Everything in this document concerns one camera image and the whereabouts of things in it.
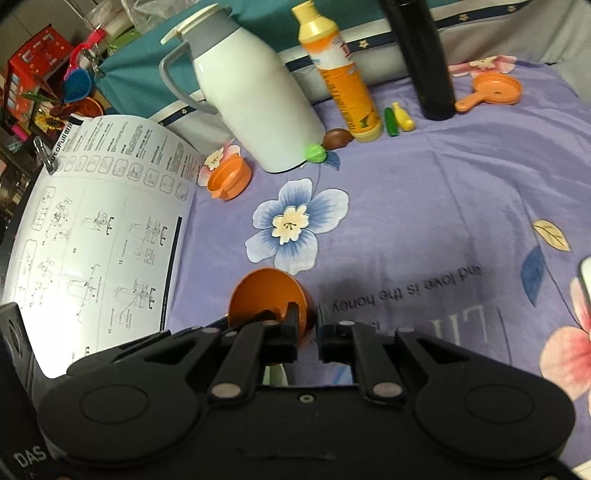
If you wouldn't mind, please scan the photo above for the small orange toy cup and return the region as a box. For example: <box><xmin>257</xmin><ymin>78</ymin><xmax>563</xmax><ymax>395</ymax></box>
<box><xmin>206</xmin><ymin>154</ymin><xmax>253</xmax><ymax>200</ymax></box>

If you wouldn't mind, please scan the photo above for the teal and grey star quilt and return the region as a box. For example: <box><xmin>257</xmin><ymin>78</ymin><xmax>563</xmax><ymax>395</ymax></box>
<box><xmin>99</xmin><ymin>0</ymin><xmax>591</xmax><ymax>127</ymax></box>

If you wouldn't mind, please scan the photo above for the white instruction sheet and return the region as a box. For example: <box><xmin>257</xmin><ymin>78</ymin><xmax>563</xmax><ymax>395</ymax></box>
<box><xmin>0</xmin><ymin>115</ymin><xmax>207</xmax><ymax>379</ymax></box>

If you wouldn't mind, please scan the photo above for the blue toy cup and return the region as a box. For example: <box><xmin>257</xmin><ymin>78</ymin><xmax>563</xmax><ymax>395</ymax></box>
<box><xmin>60</xmin><ymin>68</ymin><xmax>95</xmax><ymax>104</ymax></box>

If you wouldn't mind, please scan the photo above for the orange bowl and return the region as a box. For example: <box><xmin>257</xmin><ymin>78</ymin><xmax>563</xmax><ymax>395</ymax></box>
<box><xmin>229</xmin><ymin>268</ymin><xmax>317</xmax><ymax>365</ymax></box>

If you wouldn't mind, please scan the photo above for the yellow toy banana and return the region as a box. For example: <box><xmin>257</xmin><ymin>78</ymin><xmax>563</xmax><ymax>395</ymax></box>
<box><xmin>392</xmin><ymin>102</ymin><xmax>415</xmax><ymax>131</ymax></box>

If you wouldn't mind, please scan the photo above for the white jug with grey handle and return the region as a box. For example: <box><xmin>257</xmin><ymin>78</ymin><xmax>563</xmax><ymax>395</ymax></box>
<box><xmin>159</xmin><ymin>4</ymin><xmax>326</xmax><ymax>174</ymax></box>

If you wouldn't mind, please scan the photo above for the brown toy mushroom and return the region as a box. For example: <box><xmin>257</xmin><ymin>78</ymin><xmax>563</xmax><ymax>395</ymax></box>
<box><xmin>322</xmin><ymin>128</ymin><xmax>355</xmax><ymax>149</ymax></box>

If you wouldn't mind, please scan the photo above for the orange toy pan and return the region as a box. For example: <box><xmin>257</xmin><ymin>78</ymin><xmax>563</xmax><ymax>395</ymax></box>
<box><xmin>455</xmin><ymin>73</ymin><xmax>523</xmax><ymax>113</ymax></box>

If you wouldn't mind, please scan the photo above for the silver binder clip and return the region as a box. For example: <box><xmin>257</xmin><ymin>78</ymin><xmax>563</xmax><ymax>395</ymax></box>
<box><xmin>33</xmin><ymin>137</ymin><xmax>58</xmax><ymax>175</ymax></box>

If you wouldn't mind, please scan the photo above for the yellow and orange bottle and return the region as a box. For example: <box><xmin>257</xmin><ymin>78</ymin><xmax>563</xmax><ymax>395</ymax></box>
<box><xmin>292</xmin><ymin>1</ymin><xmax>384</xmax><ymax>143</ymax></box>

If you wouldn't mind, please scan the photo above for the orange round container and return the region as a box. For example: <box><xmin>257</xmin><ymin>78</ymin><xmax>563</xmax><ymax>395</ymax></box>
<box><xmin>76</xmin><ymin>96</ymin><xmax>106</xmax><ymax>118</ymax></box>

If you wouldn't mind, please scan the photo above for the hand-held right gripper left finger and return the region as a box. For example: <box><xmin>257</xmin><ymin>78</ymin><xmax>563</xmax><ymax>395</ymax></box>
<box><xmin>67</xmin><ymin>302</ymin><xmax>301</xmax><ymax>401</ymax></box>

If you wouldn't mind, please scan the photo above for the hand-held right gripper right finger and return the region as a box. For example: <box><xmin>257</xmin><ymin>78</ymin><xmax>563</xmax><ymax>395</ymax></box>
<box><xmin>315</xmin><ymin>308</ymin><xmax>513</xmax><ymax>401</ymax></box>

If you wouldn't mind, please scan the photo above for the red cardboard box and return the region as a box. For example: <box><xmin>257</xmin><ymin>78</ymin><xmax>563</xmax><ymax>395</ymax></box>
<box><xmin>7</xmin><ymin>27</ymin><xmax>75</xmax><ymax>123</ymax></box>

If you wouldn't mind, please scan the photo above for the tall black bottle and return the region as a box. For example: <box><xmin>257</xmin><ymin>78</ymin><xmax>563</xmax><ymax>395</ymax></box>
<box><xmin>379</xmin><ymin>0</ymin><xmax>457</xmax><ymax>121</ymax></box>

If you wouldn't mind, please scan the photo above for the pink plastic handle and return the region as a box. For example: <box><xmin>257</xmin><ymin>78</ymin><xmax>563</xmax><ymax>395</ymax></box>
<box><xmin>69</xmin><ymin>28</ymin><xmax>105</xmax><ymax>75</ymax></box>

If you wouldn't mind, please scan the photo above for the purple floral blanket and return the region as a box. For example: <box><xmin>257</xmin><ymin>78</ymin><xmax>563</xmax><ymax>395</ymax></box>
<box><xmin>161</xmin><ymin>55</ymin><xmax>591</xmax><ymax>467</ymax></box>

